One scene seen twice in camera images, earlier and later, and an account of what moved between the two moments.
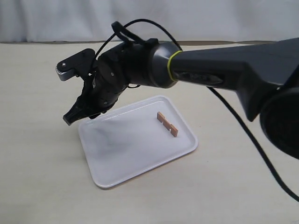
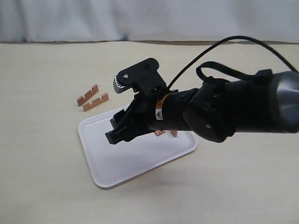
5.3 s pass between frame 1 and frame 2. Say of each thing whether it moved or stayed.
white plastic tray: stayed
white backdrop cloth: stayed
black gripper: moved
